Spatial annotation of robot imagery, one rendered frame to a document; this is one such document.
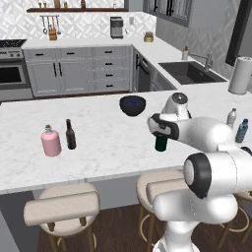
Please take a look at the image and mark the wooden knife block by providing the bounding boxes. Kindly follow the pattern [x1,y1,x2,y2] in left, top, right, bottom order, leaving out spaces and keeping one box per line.
[47,27,58,41]

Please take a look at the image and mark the beige bar stool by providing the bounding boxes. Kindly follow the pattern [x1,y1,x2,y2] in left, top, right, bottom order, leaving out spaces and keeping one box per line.
[23,182,101,252]
[215,189,252,250]
[135,169,192,252]

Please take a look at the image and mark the grey coffee machine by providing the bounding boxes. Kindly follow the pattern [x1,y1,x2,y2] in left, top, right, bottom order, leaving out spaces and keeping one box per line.
[109,16,125,40]

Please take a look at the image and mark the dark green glass bottle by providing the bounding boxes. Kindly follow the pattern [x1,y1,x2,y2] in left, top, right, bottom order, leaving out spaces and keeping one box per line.
[155,133,168,153]

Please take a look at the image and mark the white soap dispenser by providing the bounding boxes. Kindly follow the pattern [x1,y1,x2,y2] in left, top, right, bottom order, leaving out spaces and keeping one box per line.
[181,45,190,61]

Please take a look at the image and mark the black framed window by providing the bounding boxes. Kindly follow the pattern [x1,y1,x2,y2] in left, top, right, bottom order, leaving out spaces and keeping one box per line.
[224,0,252,68]

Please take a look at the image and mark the grey sink tap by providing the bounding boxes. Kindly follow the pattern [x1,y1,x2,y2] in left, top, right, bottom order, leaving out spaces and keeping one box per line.
[189,52,215,73]

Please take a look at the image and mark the white paper towel roll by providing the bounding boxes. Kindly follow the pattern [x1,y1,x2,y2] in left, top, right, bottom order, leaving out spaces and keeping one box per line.
[227,56,252,95]

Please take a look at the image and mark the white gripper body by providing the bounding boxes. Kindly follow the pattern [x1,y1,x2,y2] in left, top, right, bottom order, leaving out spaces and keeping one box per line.
[147,113,162,135]

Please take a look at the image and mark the grey wall cupboards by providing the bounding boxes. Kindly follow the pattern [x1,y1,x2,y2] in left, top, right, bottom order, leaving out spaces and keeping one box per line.
[142,0,193,29]

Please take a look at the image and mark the yellow plant pot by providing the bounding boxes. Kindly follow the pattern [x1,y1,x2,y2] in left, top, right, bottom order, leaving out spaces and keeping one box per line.
[143,31,156,43]

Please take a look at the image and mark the clear plastic bottle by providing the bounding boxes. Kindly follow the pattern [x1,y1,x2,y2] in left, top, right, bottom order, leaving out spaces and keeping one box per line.
[225,107,238,130]

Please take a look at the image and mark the blue plastic bottle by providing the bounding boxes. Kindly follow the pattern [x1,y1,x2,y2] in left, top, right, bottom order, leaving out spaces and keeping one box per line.
[234,118,250,145]

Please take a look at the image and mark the brown wall shelf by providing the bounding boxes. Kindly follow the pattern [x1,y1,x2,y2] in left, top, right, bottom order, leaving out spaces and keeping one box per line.
[26,7,130,14]

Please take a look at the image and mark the dark dishwasher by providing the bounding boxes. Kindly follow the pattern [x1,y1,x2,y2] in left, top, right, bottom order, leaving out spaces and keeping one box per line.
[134,53,154,94]

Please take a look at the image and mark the grey base cupboard run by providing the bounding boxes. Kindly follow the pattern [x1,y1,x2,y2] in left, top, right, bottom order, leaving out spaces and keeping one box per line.
[22,44,133,98]

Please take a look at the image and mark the dark blue bowl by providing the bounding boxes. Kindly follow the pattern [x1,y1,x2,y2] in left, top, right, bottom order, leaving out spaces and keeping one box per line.
[118,94,148,117]

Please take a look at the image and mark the pink bottle with cork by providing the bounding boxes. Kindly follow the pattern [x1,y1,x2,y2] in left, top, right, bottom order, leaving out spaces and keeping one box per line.
[40,124,63,158]

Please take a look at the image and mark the dark brown glass bottle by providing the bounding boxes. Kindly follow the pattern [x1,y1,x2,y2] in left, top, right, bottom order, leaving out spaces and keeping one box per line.
[65,118,78,151]

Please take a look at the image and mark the utensil rail with hanging tools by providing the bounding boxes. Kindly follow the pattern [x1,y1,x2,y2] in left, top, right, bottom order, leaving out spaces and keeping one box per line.
[39,14,62,35]

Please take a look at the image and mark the dark sink basin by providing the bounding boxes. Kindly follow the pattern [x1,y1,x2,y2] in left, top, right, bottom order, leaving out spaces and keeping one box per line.
[157,60,228,86]

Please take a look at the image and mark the steel stove with oven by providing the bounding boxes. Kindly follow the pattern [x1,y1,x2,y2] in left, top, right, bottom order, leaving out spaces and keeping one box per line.
[0,38,34,102]

